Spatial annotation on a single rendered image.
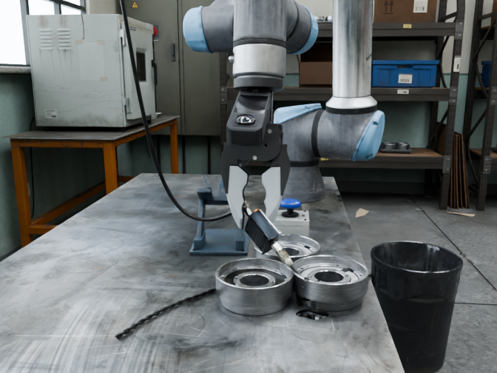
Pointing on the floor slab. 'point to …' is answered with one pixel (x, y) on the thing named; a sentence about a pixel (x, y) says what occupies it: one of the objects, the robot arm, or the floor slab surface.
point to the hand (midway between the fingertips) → (254, 220)
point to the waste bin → (417, 299)
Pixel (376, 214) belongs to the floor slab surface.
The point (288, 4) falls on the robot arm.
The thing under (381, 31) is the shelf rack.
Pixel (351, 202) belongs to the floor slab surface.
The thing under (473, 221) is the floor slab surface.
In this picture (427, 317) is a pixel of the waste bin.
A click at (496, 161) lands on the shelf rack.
